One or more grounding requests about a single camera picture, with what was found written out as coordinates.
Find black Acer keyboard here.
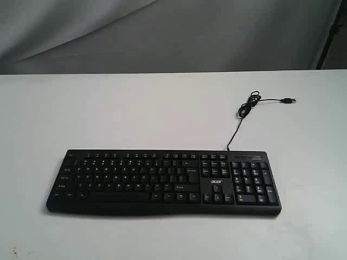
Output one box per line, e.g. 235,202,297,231
46,149,282,216

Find grey backdrop cloth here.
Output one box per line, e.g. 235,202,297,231
1,1,342,74

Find black tripod stand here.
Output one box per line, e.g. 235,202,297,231
316,1,346,70

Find black USB cable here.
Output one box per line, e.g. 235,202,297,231
226,90,297,152

